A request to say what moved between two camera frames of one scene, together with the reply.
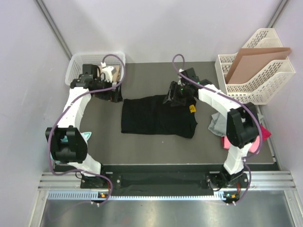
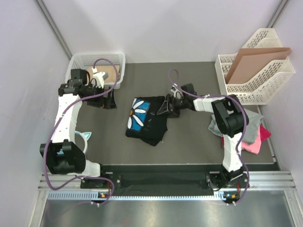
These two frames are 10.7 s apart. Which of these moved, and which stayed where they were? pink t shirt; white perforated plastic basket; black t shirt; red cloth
Moved: black t shirt
Stayed: pink t shirt; red cloth; white perforated plastic basket
